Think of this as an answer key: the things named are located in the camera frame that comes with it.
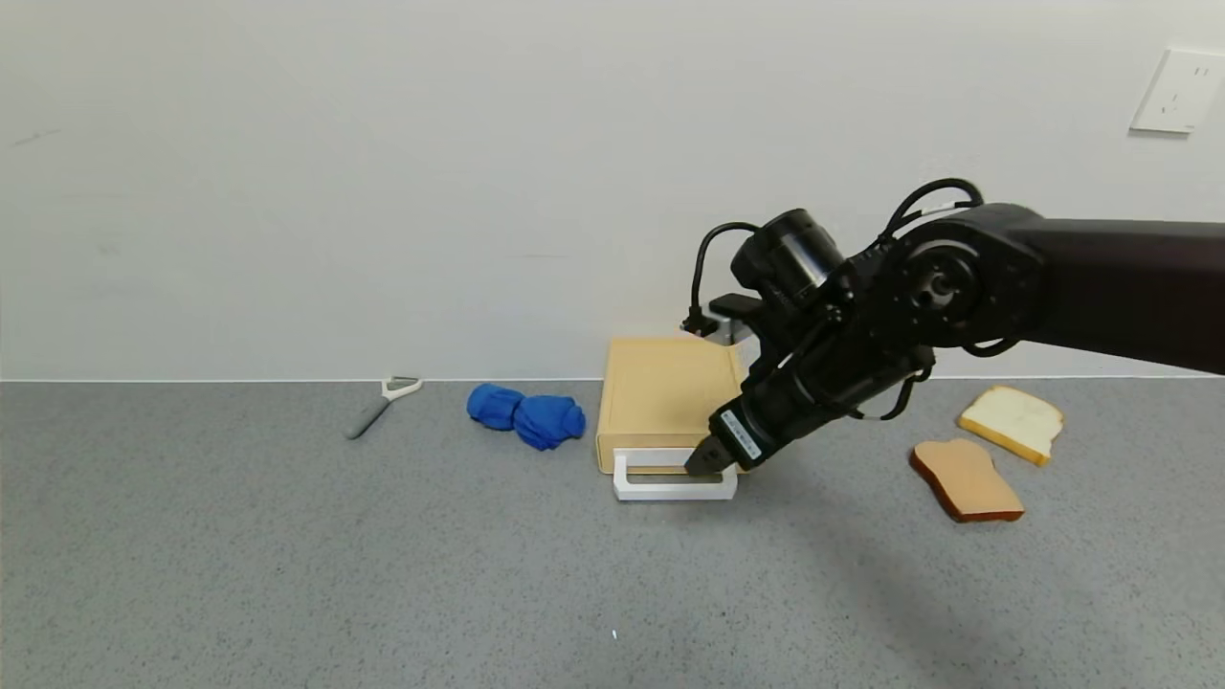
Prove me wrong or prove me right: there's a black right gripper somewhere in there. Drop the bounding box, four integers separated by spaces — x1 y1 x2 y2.
683 346 855 477

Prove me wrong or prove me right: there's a yellow drawer with white handle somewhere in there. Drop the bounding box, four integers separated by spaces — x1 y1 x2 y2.
597 435 758 502

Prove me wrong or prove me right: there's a yellow drawer cabinet case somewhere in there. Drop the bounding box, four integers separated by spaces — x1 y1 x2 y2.
595 337 759 451

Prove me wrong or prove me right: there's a blue crumpled cloth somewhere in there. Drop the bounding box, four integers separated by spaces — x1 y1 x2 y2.
466 384 587 452

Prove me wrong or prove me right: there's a brown toast slice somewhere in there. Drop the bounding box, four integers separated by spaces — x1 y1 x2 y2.
908 438 1026 523

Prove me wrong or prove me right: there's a white bread slice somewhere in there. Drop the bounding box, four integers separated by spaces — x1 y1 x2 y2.
957 386 1065 468

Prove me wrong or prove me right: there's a grey and white peeler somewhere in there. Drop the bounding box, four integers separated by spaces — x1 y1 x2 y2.
345 376 423 441

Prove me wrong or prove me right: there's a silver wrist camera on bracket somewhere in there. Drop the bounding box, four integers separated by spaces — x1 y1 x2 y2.
706 293 768 347

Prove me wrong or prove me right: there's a black camera cable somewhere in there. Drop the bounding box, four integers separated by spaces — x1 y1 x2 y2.
680 222 763 339

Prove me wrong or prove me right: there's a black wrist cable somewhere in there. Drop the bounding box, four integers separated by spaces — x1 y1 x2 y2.
880 177 987 242

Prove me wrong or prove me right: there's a white wall outlet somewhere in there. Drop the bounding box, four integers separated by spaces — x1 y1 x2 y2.
1128 48 1225 135

